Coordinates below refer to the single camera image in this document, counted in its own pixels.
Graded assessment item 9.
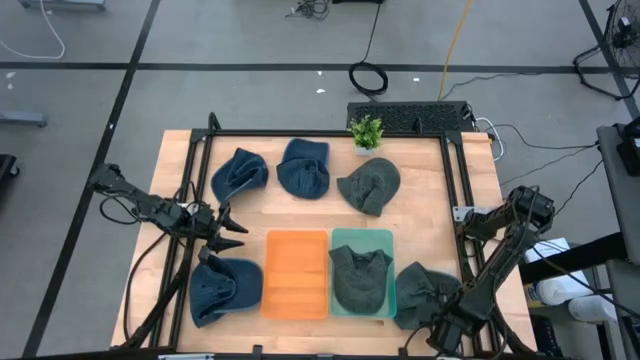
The black power cable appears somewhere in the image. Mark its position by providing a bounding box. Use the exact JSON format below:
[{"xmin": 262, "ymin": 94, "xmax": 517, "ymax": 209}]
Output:
[{"xmin": 348, "ymin": 2, "xmax": 390, "ymax": 97}]

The yellow cable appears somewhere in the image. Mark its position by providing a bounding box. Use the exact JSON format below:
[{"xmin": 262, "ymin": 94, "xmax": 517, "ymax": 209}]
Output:
[{"xmin": 437, "ymin": 0, "xmax": 475, "ymax": 101}]

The black beam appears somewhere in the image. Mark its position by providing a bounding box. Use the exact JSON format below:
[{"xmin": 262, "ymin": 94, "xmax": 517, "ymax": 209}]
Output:
[{"xmin": 518, "ymin": 231, "xmax": 630, "ymax": 285}]

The grey furniture foot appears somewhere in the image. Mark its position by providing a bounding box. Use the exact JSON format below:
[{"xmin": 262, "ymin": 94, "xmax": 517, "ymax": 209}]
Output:
[{"xmin": 0, "ymin": 110, "xmax": 49, "ymax": 128}]

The white floor cable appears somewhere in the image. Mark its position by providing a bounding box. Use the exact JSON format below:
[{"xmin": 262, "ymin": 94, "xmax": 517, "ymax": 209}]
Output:
[{"xmin": 0, "ymin": 0, "xmax": 67, "ymax": 60}]

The small green potted plant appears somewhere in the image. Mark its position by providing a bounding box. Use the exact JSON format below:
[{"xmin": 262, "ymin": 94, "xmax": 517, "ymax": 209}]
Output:
[{"xmin": 348, "ymin": 114, "xmax": 385, "ymax": 157}]

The grey desk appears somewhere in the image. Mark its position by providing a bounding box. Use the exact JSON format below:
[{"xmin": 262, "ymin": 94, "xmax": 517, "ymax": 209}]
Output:
[{"xmin": 596, "ymin": 123, "xmax": 640, "ymax": 360}]

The black floor fan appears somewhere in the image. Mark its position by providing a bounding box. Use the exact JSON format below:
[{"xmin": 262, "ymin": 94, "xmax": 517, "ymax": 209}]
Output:
[{"xmin": 572, "ymin": 0, "xmax": 640, "ymax": 101}]

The orange translucent plastic bin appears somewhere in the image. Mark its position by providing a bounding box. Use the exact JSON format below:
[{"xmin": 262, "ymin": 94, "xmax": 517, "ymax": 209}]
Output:
[{"xmin": 260, "ymin": 228, "xmax": 331, "ymax": 321}]

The blue denim cap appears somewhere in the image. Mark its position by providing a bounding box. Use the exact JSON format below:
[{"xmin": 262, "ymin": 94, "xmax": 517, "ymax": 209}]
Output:
[
  {"xmin": 188, "ymin": 253, "xmax": 265, "ymax": 330},
  {"xmin": 210, "ymin": 147, "xmax": 270, "ymax": 205},
  {"xmin": 275, "ymin": 137, "xmax": 332, "ymax": 201}
]

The black device on desk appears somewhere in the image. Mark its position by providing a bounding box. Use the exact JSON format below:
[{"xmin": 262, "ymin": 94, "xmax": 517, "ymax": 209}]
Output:
[{"xmin": 615, "ymin": 115, "xmax": 640, "ymax": 177}]

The grey cart base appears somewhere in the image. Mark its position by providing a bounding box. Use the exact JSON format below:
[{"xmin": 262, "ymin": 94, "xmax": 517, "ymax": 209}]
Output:
[{"xmin": 18, "ymin": 0, "xmax": 107, "ymax": 11}]

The thin black floor cable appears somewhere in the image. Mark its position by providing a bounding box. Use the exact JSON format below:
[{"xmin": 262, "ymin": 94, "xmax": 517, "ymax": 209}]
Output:
[{"xmin": 441, "ymin": 71, "xmax": 576, "ymax": 101}]

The grey-green denim cap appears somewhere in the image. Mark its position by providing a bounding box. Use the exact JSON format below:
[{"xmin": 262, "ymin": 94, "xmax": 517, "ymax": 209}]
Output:
[
  {"xmin": 327, "ymin": 243, "xmax": 395, "ymax": 316},
  {"xmin": 393, "ymin": 261, "xmax": 464, "ymax": 331},
  {"xmin": 336, "ymin": 156, "xmax": 402, "ymax": 218}
]

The black aluminium frame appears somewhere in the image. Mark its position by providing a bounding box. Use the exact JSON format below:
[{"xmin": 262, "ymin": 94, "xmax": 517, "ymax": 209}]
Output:
[{"xmin": 112, "ymin": 112, "xmax": 540, "ymax": 360}]

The teal translucent plastic bin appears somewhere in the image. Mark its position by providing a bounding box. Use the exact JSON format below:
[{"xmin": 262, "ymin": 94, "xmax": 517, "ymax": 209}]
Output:
[{"xmin": 328, "ymin": 227, "xmax": 399, "ymax": 320}]

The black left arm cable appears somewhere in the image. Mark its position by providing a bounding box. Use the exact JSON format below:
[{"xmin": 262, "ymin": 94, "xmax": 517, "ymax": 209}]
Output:
[{"xmin": 98, "ymin": 192, "xmax": 146, "ymax": 227}]

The white paper roll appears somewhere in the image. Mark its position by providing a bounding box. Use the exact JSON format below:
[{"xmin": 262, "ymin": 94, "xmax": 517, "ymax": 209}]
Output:
[
  {"xmin": 568, "ymin": 294, "xmax": 620, "ymax": 324},
  {"xmin": 535, "ymin": 271, "xmax": 595, "ymax": 307}
]

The black floor object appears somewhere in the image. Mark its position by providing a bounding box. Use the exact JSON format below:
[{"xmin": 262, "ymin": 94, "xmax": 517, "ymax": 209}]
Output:
[{"xmin": 0, "ymin": 153, "xmax": 21, "ymax": 182}]

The black cable on table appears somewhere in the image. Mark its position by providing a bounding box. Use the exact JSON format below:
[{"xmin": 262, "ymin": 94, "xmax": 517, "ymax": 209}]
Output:
[{"xmin": 122, "ymin": 232, "xmax": 170, "ymax": 346}]

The black cable tangle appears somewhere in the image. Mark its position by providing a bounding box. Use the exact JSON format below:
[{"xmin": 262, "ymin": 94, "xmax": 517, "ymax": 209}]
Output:
[{"xmin": 284, "ymin": 0, "xmax": 332, "ymax": 21}]

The black computer cable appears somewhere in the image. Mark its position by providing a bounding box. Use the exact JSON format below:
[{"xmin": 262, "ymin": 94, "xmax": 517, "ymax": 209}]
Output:
[{"xmin": 484, "ymin": 122, "xmax": 601, "ymax": 151}]

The white paper box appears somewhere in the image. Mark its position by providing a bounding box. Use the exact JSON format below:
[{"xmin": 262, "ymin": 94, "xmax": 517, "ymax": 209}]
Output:
[{"xmin": 523, "ymin": 236, "xmax": 572, "ymax": 265}]

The white looped cable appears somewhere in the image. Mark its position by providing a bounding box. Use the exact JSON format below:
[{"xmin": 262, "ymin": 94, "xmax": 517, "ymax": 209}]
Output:
[{"xmin": 473, "ymin": 116, "xmax": 506, "ymax": 162}]

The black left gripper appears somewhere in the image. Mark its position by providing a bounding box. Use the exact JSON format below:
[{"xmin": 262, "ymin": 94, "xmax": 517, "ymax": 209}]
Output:
[{"xmin": 160, "ymin": 199, "xmax": 250, "ymax": 263}]

